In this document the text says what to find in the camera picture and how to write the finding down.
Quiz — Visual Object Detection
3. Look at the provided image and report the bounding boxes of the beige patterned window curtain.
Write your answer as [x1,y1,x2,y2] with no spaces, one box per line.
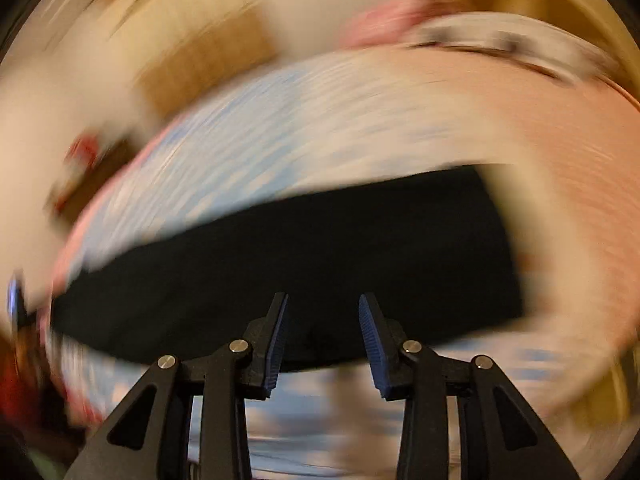
[45,0,281,116]

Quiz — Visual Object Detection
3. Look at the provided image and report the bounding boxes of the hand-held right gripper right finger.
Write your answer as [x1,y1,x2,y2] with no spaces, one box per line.
[358,292,581,480]

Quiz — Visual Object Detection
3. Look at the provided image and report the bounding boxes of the black pants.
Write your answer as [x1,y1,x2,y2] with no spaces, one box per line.
[50,164,526,371]

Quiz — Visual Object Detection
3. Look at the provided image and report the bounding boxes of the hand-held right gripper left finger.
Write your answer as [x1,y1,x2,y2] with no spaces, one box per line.
[65,291,290,480]

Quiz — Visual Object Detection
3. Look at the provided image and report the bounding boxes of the dark wooden desk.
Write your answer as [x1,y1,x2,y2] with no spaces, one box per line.
[50,135,146,231]

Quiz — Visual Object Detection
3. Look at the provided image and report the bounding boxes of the red gift bag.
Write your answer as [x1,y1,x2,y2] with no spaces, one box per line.
[67,132,101,173]

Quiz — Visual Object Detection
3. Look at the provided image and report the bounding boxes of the yellow bed frame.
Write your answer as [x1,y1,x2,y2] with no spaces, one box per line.
[565,350,640,428]

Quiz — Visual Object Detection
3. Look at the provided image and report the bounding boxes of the patterned white pillow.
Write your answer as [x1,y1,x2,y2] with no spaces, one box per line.
[405,12,621,86]

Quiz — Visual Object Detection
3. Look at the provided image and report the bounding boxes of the polka dot patchwork bedspread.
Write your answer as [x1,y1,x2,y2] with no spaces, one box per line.
[40,50,640,480]

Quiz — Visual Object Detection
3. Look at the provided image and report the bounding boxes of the pink floral folded blanket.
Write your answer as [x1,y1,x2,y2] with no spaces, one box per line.
[340,0,466,51]

